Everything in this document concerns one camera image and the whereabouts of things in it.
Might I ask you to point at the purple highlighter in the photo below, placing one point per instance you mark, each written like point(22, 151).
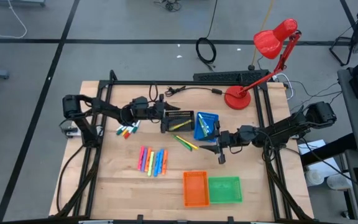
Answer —
point(144, 160)

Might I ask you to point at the yellow pen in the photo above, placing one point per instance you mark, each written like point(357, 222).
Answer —
point(187, 143)
point(180, 125)

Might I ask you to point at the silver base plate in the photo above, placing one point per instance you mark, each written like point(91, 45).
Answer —
point(70, 132)

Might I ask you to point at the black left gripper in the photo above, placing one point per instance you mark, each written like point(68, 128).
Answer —
point(152, 113)

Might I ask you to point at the orange plastic basket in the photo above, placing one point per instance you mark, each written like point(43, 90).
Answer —
point(196, 189)

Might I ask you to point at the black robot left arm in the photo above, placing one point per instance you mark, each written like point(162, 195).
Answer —
point(73, 105)

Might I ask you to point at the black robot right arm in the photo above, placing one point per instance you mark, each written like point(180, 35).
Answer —
point(291, 124)

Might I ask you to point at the green pen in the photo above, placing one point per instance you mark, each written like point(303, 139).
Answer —
point(182, 143)

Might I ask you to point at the white plastic cup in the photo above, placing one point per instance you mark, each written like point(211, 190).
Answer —
point(314, 177)
point(337, 182)

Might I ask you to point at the green plastic basket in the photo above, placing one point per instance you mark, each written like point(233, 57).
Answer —
point(225, 194)

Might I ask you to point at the blue plastic basket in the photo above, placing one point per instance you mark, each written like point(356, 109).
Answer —
point(212, 119)

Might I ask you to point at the yellow-green highlighter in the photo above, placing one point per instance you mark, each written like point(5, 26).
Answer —
point(150, 165)

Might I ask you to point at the orange highlighter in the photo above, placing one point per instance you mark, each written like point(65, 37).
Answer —
point(164, 162)
point(148, 159)

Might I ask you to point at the black plastic basket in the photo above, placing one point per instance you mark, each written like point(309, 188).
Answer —
point(185, 115)

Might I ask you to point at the pink highlighter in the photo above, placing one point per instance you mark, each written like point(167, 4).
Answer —
point(140, 158)

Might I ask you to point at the white marker blue cap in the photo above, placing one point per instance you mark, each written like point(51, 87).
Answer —
point(207, 130)
point(205, 126)

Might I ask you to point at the red desk lamp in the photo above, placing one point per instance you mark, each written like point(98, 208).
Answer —
point(269, 42)

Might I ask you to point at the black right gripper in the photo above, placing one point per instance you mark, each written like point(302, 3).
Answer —
point(228, 140)

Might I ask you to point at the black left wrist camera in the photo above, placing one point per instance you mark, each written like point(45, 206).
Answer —
point(140, 101)

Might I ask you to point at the white marker teal cap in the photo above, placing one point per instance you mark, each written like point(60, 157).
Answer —
point(134, 130)

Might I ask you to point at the white marker green cap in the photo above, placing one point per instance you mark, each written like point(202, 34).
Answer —
point(202, 127)
point(119, 132)

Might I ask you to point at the white marker red cap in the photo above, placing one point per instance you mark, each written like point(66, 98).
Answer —
point(127, 135)

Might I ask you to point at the blue highlighter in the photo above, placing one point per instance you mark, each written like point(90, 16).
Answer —
point(160, 160)
point(156, 164)

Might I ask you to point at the black diagonal beam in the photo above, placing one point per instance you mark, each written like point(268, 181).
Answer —
point(328, 148)

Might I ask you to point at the gray platform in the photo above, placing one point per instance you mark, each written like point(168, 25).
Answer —
point(19, 2)

